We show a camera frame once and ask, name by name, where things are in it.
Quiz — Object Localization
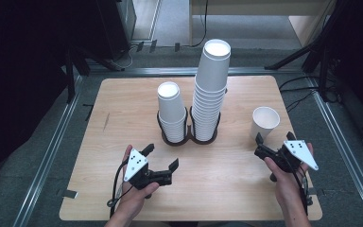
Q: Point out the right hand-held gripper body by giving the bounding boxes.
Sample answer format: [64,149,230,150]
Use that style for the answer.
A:
[253,139,320,183]

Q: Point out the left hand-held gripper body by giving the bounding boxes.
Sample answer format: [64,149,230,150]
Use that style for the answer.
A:
[123,148,174,200]

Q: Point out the single white paper cup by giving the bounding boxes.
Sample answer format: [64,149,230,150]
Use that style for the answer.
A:
[250,106,281,142]

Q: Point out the black double cup holder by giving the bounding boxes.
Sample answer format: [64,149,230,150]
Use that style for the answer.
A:
[156,106,221,148]

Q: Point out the tall stack of paper cups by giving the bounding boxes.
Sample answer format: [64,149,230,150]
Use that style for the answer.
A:
[190,38,232,142]

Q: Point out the person's left hand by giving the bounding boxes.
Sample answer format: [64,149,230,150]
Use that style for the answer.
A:
[116,144,161,213]

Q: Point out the person's right hand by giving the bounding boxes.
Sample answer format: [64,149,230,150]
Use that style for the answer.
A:
[263,142,316,204]

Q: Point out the short stack of paper cups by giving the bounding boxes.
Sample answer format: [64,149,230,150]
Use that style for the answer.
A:
[156,81,188,144]

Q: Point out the grey tape piece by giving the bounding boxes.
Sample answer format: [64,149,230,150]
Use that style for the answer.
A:
[62,189,79,200]

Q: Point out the black tripod stand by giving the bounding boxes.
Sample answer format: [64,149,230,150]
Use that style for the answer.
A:
[264,0,363,103]

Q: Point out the black metal stand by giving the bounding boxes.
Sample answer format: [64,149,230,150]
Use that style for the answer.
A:
[63,46,92,104]

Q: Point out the black cabinet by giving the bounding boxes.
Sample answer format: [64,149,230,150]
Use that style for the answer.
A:
[95,0,137,61]

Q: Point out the light wooden furniture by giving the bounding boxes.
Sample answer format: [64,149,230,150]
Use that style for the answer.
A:
[188,0,338,47]

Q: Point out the dark curtain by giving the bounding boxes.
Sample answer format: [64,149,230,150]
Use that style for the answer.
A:
[0,0,99,209]

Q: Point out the left hand-held gripper cable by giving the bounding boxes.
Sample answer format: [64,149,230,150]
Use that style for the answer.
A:
[106,159,134,219]

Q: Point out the hand-held gripper cable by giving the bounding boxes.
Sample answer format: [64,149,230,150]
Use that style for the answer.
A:
[291,162,314,217]
[106,159,134,219]

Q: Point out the right hand-held gripper cable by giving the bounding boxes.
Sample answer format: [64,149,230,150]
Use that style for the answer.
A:
[291,162,314,217]

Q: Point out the black floor cable bundle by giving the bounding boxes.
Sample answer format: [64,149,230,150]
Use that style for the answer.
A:
[278,75,343,114]

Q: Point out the aluminium frame rail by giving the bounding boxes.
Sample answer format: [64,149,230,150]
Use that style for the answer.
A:
[12,75,85,227]
[305,75,363,227]
[87,66,304,77]

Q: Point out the white floor cable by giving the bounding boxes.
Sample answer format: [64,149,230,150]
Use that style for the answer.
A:
[112,44,139,71]

